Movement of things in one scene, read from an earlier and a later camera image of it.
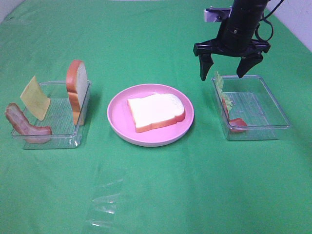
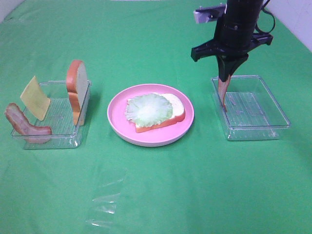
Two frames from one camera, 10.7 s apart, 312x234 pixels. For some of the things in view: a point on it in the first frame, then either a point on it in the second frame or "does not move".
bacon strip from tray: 32,134 does not move
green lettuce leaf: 229,103 → 147,109
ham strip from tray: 236,124 → 223,87
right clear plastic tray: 248,110 does not move
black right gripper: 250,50 → 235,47
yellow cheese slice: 34,98 does not move
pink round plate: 121,121 does not move
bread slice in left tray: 77,81 does not move
